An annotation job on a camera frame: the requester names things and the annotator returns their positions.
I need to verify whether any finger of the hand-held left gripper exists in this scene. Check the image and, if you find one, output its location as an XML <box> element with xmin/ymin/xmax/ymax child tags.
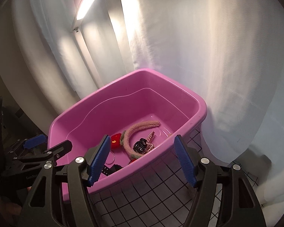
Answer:
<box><xmin>14</xmin><ymin>140</ymin><xmax>73</xmax><ymax>167</ymax></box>
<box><xmin>9</xmin><ymin>134</ymin><xmax>46</xmax><ymax>155</ymax></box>

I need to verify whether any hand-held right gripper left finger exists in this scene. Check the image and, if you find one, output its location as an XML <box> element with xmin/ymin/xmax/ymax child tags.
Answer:
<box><xmin>20</xmin><ymin>135</ymin><xmax>112</xmax><ymax>227</ymax></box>

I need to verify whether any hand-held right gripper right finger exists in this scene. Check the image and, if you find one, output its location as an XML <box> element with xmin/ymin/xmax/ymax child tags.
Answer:
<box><xmin>174</xmin><ymin>134</ymin><xmax>267</xmax><ymax>227</ymax></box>

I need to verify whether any large black wristwatch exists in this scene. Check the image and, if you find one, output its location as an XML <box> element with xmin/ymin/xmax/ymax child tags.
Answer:
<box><xmin>102</xmin><ymin>163</ymin><xmax>122</xmax><ymax>176</ymax></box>

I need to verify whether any large silver bangle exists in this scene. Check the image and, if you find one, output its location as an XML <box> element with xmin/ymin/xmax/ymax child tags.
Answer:
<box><xmin>106</xmin><ymin>152</ymin><xmax>116</xmax><ymax>165</ymax></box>

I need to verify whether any pearl hair clip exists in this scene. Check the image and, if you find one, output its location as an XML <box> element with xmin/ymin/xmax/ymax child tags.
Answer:
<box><xmin>141</xmin><ymin>132</ymin><xmax>155</xmax><ymax>154</ymax></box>

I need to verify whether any pink strawberry plush headband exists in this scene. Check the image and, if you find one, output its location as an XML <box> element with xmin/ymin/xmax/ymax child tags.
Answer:
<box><xmin>111</xmin><ymin>120</ymin><xmax>161</xmax><ymax>164</ymax></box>

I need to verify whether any pink plastic tub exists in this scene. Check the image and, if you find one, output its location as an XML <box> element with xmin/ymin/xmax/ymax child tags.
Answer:
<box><xmin>48</xmin><ymin>68</ymin><xmax>207</xmax><ymax>202</ymax></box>

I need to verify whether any person's left hand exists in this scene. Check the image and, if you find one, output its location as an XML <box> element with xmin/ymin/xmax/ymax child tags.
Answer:
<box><xmin>0</xmin><ymin>191</ymin><xmax>23</xmax><ymax>218</ymax></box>

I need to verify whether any white thick curtain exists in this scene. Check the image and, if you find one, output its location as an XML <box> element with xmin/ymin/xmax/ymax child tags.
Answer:
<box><xmin>0</xmin><ymin>0</ymin><xmax>133</xmax><ymax>121</ymax></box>

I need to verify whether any white sheer curtain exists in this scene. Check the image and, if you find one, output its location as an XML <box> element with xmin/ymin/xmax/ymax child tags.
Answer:
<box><xmin>118</xmin><ymin>0</ymin><xmax>284</xmax><ymax>208</ymax></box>

